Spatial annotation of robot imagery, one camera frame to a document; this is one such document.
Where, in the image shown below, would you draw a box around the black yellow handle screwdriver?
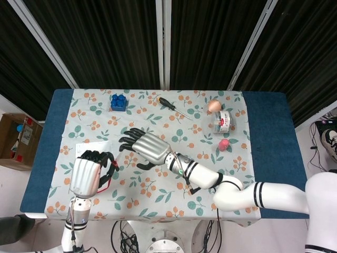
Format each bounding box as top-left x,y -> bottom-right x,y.
157,96 -> 194,121

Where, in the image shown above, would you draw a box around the clear plastic jar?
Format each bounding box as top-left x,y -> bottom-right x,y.
210,110 -> 234,134

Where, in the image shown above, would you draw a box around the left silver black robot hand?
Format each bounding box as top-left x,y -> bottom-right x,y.
68,150 -> 121,199

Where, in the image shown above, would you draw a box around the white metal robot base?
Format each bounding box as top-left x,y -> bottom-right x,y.
113,219 -> 221,253

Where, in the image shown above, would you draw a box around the blue toy brick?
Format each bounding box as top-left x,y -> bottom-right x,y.
110,93 -> 128,112

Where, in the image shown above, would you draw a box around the black white sneaker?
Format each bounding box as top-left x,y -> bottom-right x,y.
320,128 -> 337,163

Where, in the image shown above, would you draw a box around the brown cardboard box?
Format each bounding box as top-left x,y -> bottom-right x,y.
0,113 -> 44,171

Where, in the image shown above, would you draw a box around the black pleated curtain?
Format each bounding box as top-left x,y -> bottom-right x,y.
0,0 -> 337,127

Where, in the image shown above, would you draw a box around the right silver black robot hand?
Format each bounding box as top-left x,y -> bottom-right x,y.
118,128 -> 176,171

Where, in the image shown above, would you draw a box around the dark grey object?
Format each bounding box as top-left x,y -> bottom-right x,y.
0,213 -> 36,245

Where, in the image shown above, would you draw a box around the black cable bundle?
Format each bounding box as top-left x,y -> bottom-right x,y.
110,220 -> 144,253

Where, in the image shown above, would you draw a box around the white metal frame post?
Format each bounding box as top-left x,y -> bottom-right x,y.
6,0 -> 80,90
155,0 -> 171,90
226,0 -> 279,91

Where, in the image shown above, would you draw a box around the floral fruit print tablecloth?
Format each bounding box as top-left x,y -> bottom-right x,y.
46,89 -> 261,227

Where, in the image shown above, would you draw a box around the black floor cables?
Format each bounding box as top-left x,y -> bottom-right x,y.
308,113 -> 337,174

